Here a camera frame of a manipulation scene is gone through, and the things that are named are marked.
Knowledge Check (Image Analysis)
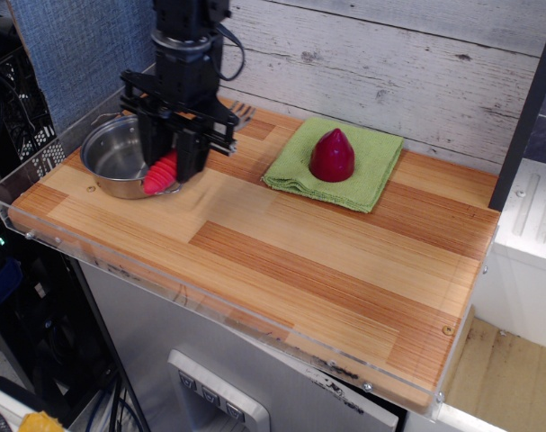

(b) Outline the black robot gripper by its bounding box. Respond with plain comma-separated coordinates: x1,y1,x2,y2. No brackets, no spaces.
121,31,239,183

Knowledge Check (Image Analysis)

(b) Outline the red-handled metal fork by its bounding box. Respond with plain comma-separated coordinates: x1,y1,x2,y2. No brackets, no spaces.
145,101,256,194

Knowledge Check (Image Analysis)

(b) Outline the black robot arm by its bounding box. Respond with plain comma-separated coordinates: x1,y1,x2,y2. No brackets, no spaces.
121,1,239,184

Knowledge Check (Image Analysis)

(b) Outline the stainless steel pot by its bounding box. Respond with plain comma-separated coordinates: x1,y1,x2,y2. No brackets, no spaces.
80,115,182,199

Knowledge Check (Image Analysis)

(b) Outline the blue fabric panel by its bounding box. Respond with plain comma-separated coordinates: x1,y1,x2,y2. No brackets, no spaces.
7,0,156,133

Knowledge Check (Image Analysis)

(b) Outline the clear acrylic table guard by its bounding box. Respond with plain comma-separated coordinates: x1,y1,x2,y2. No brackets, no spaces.
0,58,501,423

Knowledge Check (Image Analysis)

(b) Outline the black plastic crate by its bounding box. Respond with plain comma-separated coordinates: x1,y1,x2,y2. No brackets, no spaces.
0,48,56,161

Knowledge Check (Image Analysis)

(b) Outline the dark red cone object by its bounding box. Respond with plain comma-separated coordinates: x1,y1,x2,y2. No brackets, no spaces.
309,128,355,183

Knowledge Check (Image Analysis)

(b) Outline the green folded cloth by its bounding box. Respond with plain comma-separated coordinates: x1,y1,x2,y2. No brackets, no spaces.
263,118,404,213

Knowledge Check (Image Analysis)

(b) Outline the white ribbed toy sink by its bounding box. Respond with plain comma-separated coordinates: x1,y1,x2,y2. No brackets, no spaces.
471,159,546,347

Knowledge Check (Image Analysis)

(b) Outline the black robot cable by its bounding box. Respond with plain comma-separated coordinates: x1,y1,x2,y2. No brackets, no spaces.
216,24,246,83

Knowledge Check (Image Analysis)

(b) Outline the black vertical post right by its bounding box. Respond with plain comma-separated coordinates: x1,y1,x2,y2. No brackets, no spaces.
488,42,546,212

